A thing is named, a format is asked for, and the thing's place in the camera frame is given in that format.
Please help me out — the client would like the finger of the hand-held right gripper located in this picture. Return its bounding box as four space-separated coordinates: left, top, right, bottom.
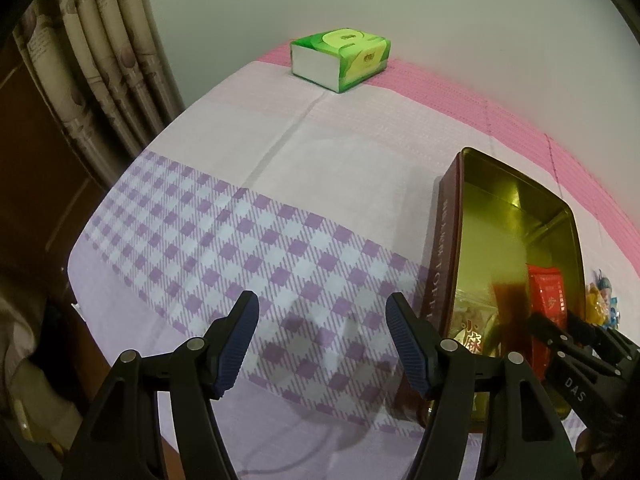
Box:
565 307 626 347
527 311 608 407

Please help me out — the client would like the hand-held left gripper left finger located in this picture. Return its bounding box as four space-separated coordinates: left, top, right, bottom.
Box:
61 290 261 480

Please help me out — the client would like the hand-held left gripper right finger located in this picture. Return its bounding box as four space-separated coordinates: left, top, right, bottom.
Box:
385 292 584 480

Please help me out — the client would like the yellow snack packet brown filling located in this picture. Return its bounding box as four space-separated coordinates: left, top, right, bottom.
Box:
585 285 608 327

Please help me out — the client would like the red snack packet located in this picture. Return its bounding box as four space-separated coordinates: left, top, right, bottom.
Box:
526 263 571 378

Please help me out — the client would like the maroon tin box gold inside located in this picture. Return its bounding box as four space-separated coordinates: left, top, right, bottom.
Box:
395 146 587 422

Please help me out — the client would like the clear round biscuit packet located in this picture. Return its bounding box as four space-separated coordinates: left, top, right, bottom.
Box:
446 310 502 361

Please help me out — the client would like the pink purple checked tablecloth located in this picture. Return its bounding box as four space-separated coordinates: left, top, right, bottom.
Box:
67 42 640 480

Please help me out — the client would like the beige cloth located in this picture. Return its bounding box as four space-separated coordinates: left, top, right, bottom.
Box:
0 290 86 453

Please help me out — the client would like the brown wooden cabinet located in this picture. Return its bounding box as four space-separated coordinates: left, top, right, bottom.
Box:
0 45 123 361

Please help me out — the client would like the green tissue pack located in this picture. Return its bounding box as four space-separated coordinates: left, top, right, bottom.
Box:
290 27 392 94

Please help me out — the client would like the beige patterned curtain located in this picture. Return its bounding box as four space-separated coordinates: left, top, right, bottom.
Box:
12 0 188 181

